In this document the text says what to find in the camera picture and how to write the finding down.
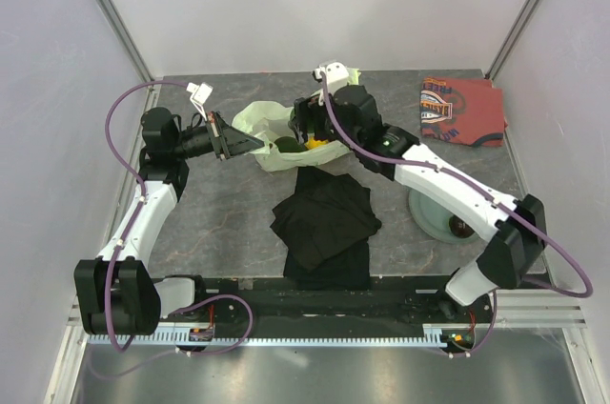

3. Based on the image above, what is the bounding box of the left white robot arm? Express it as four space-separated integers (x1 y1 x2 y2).
73 107 265 337

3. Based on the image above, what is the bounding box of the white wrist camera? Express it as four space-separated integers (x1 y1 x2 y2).
312 61 350 93
186 82 214 121

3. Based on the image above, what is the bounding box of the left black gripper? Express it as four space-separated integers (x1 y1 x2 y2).
172 111 263 159

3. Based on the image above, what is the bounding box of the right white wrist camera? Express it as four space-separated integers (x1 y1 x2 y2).
312 61 350 93

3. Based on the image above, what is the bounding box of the black folded cloth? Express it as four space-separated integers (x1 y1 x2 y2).
271 167 382 291

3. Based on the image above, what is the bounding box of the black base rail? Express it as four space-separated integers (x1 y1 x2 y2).
161 275 493 327

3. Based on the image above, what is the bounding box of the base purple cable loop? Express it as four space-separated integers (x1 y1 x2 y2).
175 295 257 358

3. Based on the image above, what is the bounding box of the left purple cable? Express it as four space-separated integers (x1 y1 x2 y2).
88 79 194 380

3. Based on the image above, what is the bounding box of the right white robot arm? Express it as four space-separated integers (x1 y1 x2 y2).
290 85 546 322

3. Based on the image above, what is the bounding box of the red printed t-shirt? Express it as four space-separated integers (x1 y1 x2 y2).
419 76 507 148

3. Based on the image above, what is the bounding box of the grey-green round plate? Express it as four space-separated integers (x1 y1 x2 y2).
408 190 478 244

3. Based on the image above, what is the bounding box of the green avocado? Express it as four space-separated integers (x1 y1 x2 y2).
274 136 307 153

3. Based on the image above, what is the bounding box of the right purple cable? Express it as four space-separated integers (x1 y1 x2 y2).
319 72 595 358

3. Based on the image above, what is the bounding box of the yellow pear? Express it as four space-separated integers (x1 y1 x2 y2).
305 136 330 151

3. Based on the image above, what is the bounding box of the dark purple fruit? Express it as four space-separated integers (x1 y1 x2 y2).
448 215 475 239

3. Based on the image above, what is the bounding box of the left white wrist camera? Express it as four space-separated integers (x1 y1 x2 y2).
186 82 214 121

